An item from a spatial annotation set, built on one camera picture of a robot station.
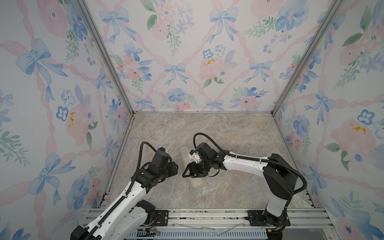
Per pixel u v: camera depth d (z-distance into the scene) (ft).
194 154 2.61
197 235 2.31
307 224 2.42
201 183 2.63
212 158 2.18
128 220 1.89
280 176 1.54
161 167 2.01
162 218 2.41
